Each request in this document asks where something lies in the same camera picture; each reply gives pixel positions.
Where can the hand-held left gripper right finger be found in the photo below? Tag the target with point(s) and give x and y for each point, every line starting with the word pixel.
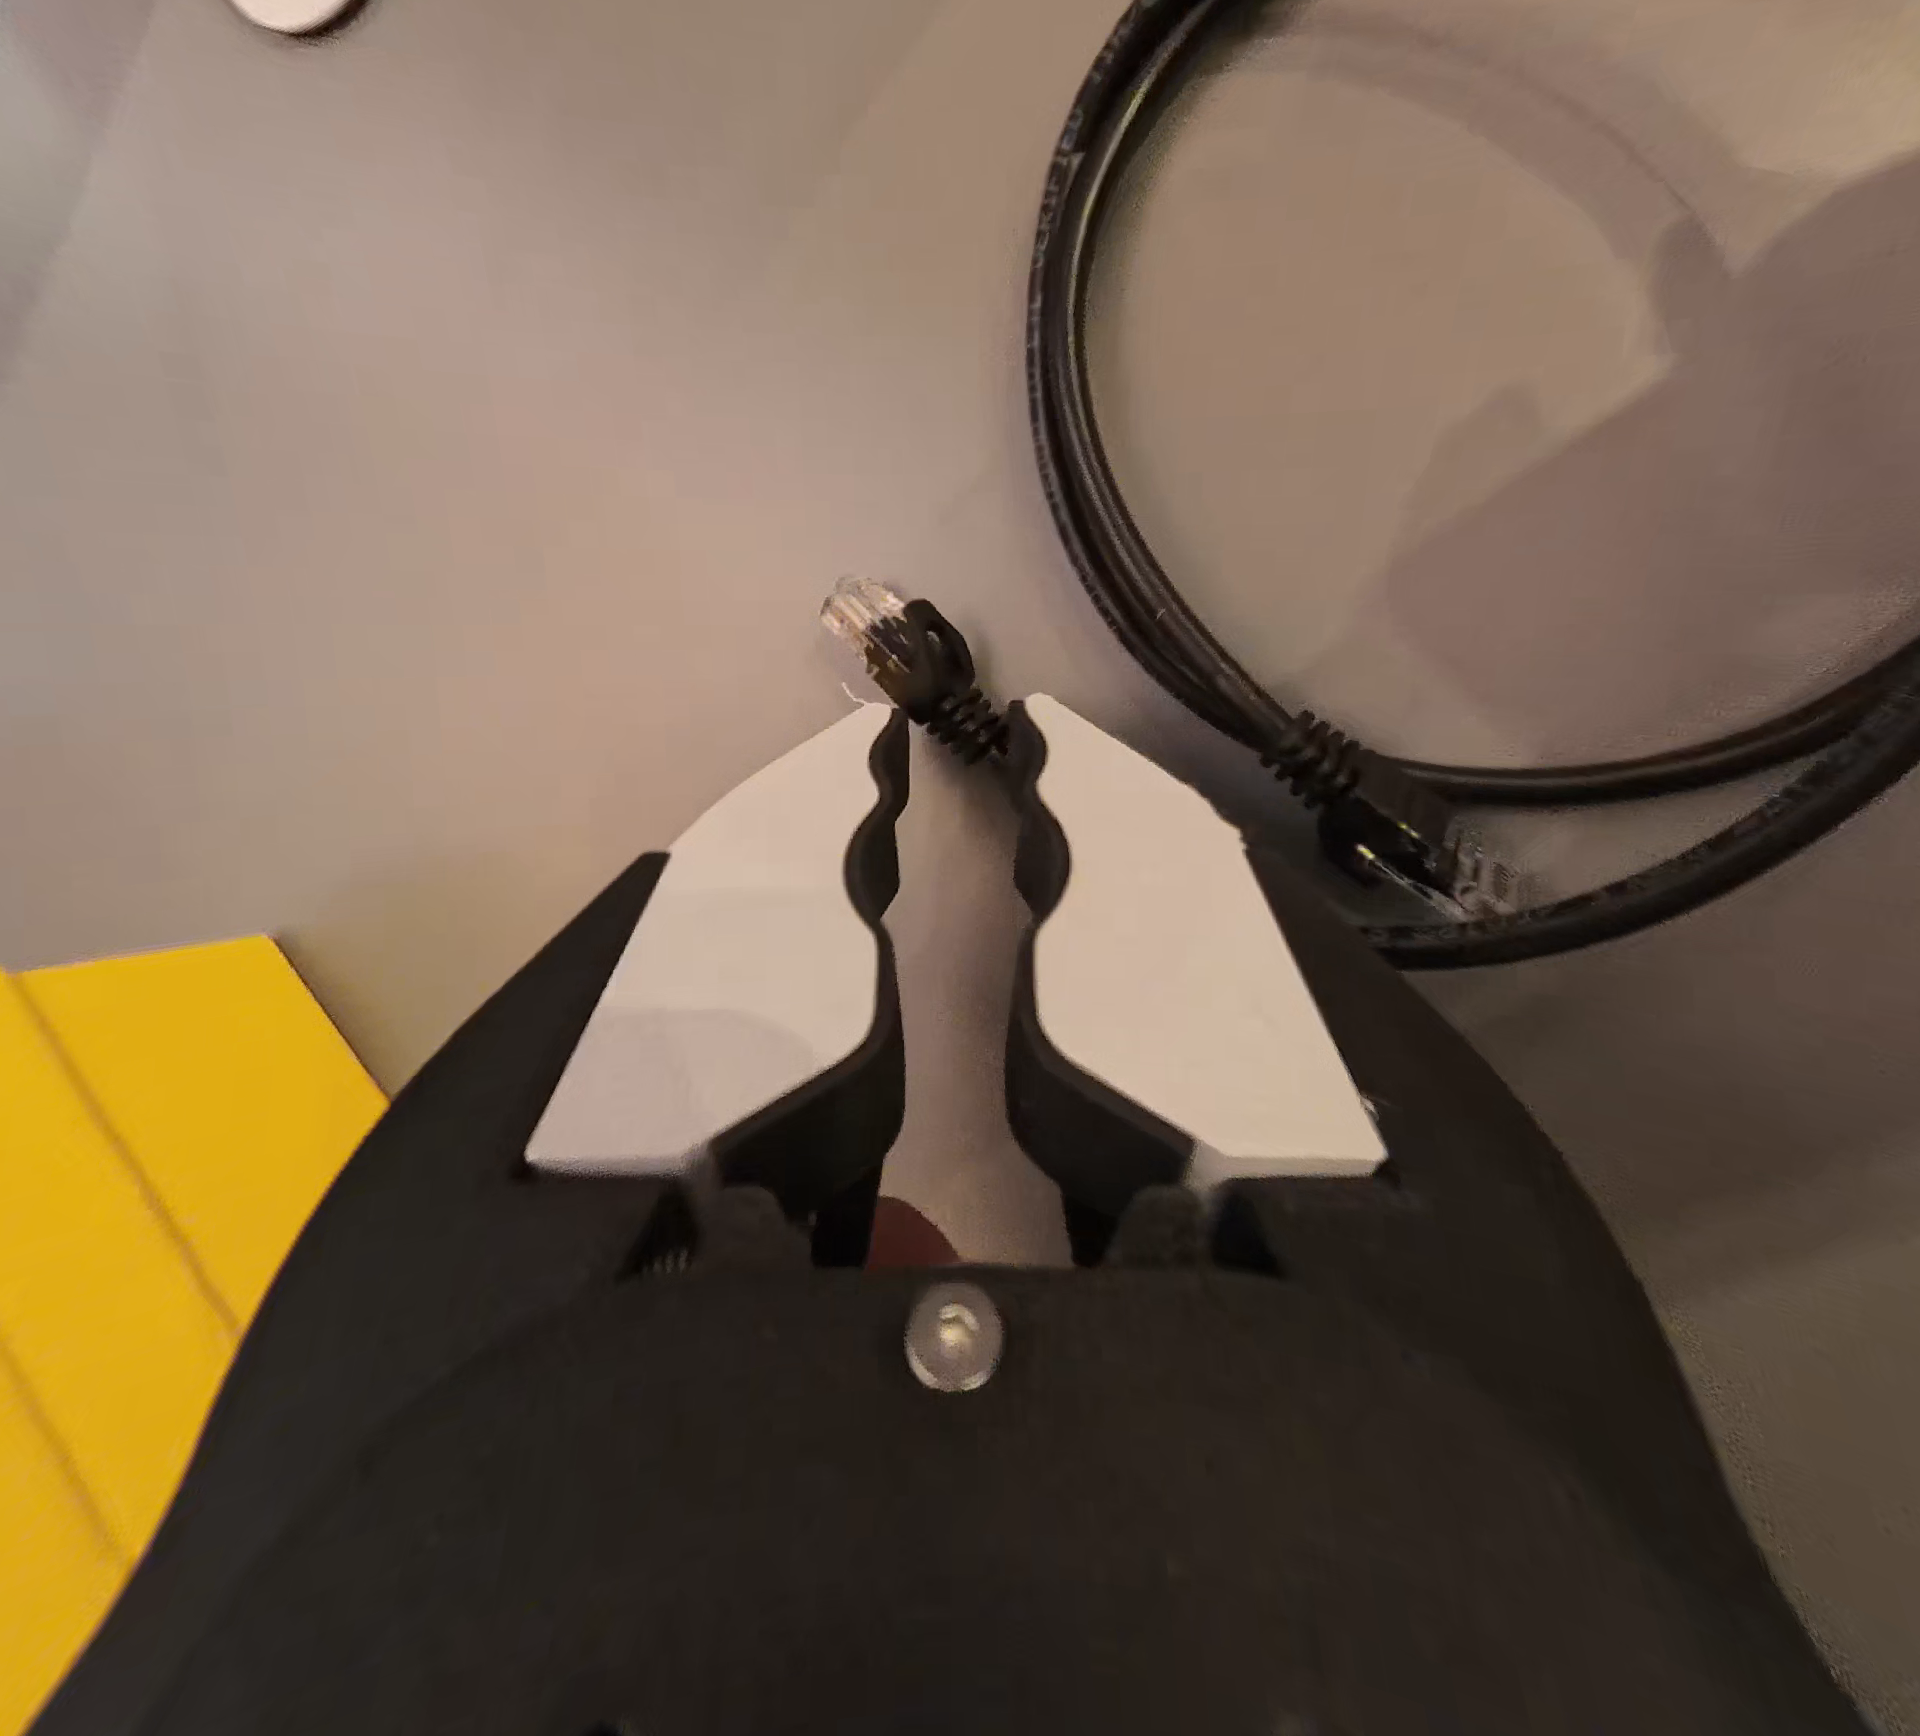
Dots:
pixel 1200 1001

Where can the yellow plastic bin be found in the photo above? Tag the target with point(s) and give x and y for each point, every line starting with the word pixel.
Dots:
pixel 120 1167

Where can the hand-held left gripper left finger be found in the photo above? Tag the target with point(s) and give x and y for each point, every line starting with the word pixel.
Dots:
pixel 720 1001

